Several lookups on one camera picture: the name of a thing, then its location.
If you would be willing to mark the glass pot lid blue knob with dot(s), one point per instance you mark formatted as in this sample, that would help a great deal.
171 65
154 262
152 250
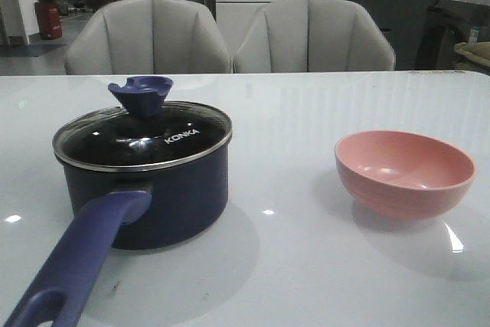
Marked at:
145 132

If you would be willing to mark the pink bowl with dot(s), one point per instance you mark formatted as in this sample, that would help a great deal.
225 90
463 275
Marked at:
403 175

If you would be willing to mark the red trash bin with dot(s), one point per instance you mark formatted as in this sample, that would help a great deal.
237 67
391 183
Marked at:
48 20

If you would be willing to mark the grey upholstered chair left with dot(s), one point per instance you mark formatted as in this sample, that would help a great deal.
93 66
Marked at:
149 37

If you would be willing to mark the grey upholstered chair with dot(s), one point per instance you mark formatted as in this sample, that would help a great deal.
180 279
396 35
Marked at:
298 36
149 37

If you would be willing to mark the grey upholstered chair right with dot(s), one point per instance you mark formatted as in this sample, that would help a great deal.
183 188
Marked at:
298 36

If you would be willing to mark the dark appliance at right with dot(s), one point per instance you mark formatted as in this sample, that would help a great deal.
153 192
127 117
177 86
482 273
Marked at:
447 23

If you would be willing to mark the beige cushion at right edge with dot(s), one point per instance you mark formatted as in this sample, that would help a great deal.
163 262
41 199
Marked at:
473 57

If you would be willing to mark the dark blue saucepan purple handle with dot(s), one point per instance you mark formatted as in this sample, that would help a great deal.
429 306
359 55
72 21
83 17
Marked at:
125 210

